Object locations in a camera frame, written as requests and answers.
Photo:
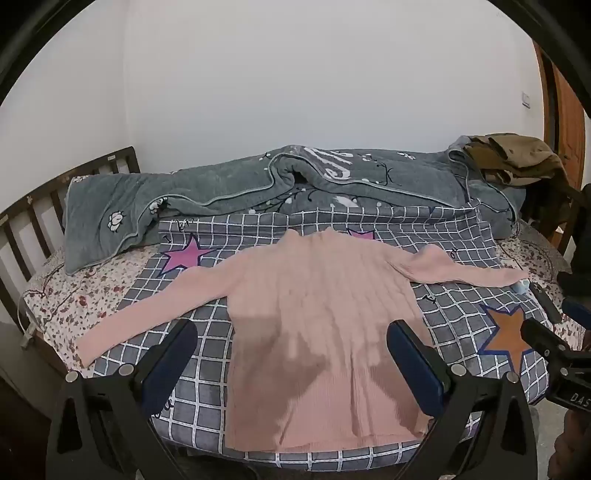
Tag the floral bed sheet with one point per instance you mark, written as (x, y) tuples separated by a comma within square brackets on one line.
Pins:
[(60, 300)]

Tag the wooden door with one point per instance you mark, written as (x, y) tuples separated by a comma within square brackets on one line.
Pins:
[(568, 106)]

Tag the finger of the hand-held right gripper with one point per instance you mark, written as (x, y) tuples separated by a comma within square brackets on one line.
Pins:
[(577, 314), (545, 302)]

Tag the brown jacket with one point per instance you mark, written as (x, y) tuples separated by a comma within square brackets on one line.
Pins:
[(517, 157)]

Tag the wooden chair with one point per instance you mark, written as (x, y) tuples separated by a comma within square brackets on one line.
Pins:
[(566, 230)]

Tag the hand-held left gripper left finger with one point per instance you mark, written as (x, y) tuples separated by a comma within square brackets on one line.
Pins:
[(178, 355)]

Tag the dark wooden headboard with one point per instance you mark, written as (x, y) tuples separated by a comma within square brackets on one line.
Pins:
[(124, 159)]

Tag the grey embroidered quilt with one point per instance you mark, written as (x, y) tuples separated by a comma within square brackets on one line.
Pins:
[(115, 194)]

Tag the white wall switch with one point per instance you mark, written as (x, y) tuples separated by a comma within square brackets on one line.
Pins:
[(526, 99)]

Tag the pink knit sweater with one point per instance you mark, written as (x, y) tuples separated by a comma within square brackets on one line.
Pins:
[(314, 323)]

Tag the grey checked star blanket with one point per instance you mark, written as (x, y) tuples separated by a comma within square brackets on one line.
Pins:
[(445, 304)]

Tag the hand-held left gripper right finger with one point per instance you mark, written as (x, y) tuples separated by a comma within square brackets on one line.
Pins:
[(415, 364)]

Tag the small light blue toy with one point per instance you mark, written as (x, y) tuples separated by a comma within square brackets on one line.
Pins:
[(521, 286)]

